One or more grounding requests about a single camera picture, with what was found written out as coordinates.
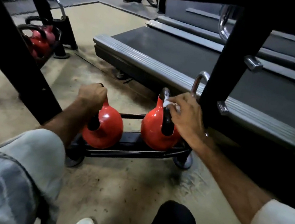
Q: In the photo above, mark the person's left hand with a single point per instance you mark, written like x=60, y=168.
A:
x=93, y=95

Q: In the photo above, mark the person's right hand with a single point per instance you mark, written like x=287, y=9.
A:
x=190, y=119

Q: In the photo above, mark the person's right fingers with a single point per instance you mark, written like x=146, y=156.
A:
x=183, y=100

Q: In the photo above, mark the person's left fingers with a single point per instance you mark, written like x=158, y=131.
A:
x=100, y=89

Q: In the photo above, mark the white wiping cloth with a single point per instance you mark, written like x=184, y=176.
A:
x=168, y=104

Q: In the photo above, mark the person's right forearm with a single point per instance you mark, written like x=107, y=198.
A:
x=232, y=181

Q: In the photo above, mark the person's left forearm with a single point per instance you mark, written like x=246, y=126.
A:
x=66, y=122

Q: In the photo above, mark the grey treadmill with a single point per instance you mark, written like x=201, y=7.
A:
x=282, y=50
x=197, y=65

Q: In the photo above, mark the chrome rack peg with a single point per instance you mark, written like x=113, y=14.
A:
x=222, y=108
x=253, y=63

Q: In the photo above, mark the black kettlebell rack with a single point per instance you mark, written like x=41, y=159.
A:
x=235, y=73

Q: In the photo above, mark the black background rack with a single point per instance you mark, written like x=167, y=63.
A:
x=65, y=36

